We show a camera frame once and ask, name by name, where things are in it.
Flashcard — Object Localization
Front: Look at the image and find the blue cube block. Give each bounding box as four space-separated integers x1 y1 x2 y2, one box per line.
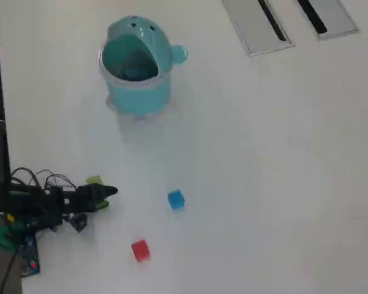
167 189 186 211

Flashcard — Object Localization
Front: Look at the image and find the red cube block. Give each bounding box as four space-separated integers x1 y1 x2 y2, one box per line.
131 239 151 263

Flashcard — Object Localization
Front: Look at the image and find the green table clamp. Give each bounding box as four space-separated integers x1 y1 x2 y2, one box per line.
0 223 25 252

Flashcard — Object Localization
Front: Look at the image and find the blue circuit board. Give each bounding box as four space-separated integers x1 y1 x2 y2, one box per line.
18 234 40 276

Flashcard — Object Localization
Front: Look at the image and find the thin black wire bundle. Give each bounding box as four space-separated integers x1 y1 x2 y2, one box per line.
10 167 78 191

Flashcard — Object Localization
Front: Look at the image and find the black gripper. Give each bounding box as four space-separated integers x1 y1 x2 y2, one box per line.
59 184 118 215

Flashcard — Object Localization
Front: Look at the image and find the silver desk cable cover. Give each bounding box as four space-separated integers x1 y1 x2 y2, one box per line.
222 0 295 58
296 0 360 41

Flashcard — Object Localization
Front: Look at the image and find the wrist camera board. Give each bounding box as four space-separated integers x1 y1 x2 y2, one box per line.
69 213 88 233

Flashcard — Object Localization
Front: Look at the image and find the teal whale-shaped bin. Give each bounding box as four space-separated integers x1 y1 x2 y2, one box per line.
96 15 190 122

